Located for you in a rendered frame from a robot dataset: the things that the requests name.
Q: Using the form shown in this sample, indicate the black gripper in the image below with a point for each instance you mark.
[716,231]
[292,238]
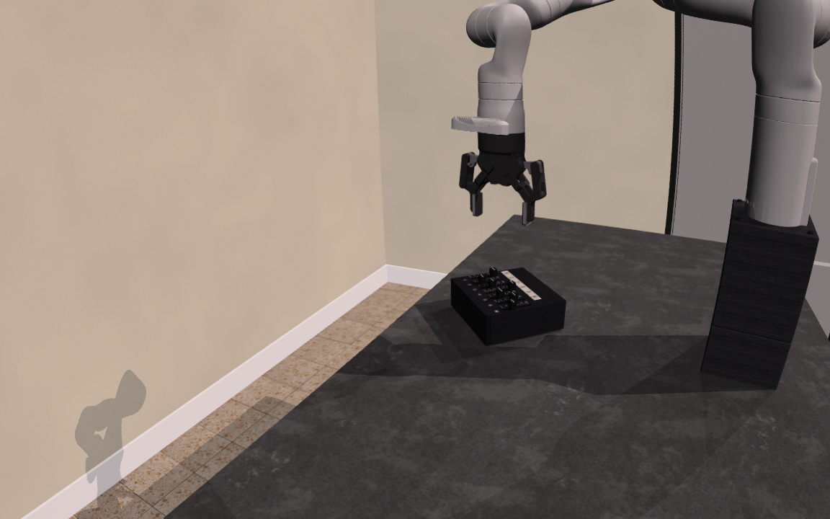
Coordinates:
[505,170]

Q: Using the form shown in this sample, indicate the black lighting desk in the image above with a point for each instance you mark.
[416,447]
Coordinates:
[529,307]

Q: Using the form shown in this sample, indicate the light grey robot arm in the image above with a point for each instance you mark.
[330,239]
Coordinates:
[782,169]

